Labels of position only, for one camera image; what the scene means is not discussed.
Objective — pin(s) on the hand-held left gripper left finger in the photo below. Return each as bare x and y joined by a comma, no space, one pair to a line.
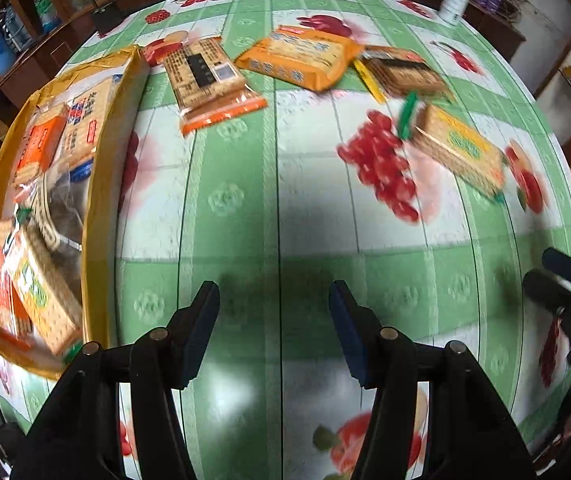
200,330

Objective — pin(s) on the small black object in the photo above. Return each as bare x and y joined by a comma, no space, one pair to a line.
106,17

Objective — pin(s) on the blue red cracker packet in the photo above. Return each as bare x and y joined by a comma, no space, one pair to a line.
83,120

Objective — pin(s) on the clear orange-edged cracker packet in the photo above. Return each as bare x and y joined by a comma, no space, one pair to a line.
205,75

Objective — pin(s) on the green yellow cracker packet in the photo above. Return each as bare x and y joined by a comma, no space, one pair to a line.
460,147

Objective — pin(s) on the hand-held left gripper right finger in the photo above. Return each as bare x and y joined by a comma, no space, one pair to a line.
350,335

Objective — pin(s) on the clear plastic bottle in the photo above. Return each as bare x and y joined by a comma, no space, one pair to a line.
15,27

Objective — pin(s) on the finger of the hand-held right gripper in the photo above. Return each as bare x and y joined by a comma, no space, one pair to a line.
548,287
565,265

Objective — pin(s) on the clear snack bag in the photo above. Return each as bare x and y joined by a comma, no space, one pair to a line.
65,210

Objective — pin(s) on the white wall shelf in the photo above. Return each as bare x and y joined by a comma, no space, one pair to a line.
560,50

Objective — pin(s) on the gold cardboard box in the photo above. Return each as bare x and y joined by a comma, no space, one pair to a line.
100,240

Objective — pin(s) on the green white bottle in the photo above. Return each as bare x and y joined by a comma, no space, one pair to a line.
47,15

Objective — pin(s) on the yellow orange cracker packet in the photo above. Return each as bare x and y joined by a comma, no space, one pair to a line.
298,55

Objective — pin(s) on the yellow-ended cracker packet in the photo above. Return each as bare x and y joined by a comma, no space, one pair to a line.
400,72

